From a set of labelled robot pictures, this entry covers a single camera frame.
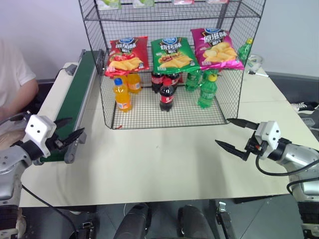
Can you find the green conveyor belt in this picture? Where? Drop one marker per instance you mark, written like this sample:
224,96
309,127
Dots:
72,99

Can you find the green soda bottle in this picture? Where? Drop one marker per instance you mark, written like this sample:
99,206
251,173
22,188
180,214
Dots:
192,81
207,93
244,52

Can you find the red potato chips bag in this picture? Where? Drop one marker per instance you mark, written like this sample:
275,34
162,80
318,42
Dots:
127,56

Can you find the pink snack packet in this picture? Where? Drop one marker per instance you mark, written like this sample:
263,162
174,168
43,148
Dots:
183,1

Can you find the dark rounded shape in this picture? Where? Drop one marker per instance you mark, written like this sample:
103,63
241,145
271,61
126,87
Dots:
133,221
193,221

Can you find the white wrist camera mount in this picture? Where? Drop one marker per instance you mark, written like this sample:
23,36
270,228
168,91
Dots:
40,129
269,137

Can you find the black metal table bracket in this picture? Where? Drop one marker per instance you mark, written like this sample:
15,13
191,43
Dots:
225,220

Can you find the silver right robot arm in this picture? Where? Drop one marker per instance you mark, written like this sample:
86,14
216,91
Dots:
296,155

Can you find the orange soda bottle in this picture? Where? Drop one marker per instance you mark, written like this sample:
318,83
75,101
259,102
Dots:
122,97
134,83

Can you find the green snack packet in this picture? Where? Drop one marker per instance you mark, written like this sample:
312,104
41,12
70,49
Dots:
144,3
109,3

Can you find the cola bottle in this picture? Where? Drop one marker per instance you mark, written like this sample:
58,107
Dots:
166,95
156,82
176,81

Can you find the magenta potato chips bag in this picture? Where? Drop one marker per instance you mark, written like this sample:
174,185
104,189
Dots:
216,48

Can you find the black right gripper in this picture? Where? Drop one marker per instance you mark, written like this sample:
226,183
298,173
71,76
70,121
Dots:
252,146

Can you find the white marker pen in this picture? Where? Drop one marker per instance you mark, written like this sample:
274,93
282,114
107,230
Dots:
258,74

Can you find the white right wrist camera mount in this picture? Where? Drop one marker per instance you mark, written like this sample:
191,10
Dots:
269,137

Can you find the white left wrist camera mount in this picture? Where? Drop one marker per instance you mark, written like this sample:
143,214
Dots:
40,129

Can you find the person in white shirt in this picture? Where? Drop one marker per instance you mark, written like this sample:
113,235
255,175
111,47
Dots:
15,79

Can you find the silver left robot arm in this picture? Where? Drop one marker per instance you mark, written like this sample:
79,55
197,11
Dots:
11,164

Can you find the green potato chips bag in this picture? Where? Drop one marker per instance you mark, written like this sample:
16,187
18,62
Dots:
174,54

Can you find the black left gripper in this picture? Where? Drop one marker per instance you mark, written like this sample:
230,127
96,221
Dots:
53,144

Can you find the black and white sneaker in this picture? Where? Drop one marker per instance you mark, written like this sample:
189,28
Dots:
305,106

